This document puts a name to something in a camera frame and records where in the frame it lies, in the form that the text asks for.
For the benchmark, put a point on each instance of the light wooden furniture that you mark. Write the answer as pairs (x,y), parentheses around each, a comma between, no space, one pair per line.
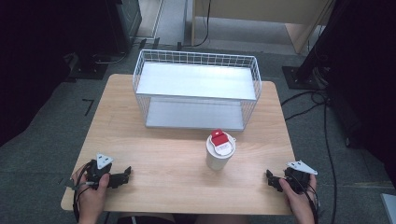
(280,12)

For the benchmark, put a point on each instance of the white cup with red lid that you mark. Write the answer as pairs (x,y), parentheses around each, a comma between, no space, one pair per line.
(219,154)

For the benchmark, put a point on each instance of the white flat object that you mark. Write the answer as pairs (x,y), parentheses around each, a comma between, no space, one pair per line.
(389,208)

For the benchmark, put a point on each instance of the black stand with base plate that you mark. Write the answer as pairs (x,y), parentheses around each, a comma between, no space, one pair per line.
(311,62)

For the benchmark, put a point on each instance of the person's right hand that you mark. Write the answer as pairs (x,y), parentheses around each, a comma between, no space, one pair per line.
(297,199)

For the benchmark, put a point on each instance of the dark cabinet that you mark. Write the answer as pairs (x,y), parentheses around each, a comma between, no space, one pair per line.
(124,21)

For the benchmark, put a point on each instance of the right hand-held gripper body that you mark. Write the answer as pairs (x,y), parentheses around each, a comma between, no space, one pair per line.
(298,178)

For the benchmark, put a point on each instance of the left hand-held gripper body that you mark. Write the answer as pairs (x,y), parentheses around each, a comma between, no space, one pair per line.
(102,172)

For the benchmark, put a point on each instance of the person's left hand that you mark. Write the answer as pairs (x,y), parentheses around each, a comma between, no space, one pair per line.
(92,196)

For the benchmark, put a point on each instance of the black stand base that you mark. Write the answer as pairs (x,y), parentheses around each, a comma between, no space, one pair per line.
(88,70)

